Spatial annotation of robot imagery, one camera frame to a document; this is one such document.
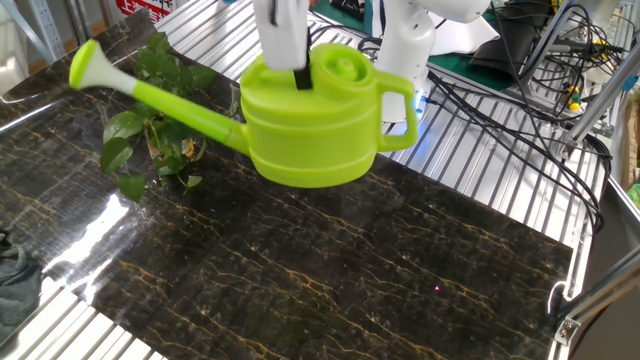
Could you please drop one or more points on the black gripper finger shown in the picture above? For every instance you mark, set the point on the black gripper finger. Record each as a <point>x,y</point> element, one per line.
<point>303,75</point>

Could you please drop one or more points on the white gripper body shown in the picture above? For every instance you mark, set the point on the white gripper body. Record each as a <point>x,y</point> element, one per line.
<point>280,35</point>

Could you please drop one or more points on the lime green watering can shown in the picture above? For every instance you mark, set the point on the lime green watering can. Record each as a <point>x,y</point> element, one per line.
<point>310,135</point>

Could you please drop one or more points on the green leafy potted plant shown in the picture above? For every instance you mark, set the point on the green leafy potted plant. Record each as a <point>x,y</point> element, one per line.
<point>165,130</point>

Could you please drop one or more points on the red white sign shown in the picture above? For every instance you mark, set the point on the red white sign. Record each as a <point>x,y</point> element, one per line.
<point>145,7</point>

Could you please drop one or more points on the grey perforated shelf upright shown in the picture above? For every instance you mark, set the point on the grey perforated shelf upright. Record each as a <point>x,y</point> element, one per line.
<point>47,27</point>

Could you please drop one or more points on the black marble pattern mat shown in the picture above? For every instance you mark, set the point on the black marble pattern mat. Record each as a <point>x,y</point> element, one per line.
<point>425,280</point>

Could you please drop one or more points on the grey metal bar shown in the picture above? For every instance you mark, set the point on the grey metal bar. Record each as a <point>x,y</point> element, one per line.
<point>545,42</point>

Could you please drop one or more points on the slanted aluminium profile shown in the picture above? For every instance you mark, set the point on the slanted aluminium profile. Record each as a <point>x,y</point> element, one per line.
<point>602,97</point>

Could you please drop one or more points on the grey crumpled cloth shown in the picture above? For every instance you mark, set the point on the grey crumpled cloth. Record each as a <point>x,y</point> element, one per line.
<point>20,285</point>

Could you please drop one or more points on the dark grey panel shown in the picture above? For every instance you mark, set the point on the dark grey panel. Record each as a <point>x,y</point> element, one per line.
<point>617,235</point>

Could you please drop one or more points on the aluminium profile with bracket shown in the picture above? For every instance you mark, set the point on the aluminium profile with bracket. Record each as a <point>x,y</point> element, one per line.
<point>595,300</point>

